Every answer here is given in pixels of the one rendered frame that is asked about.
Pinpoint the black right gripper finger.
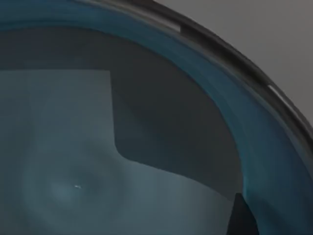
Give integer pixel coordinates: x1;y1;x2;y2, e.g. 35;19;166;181
226;192;260;235

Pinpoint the blue bowl with dark rim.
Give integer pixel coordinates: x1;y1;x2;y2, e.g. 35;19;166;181
0;0;313;235

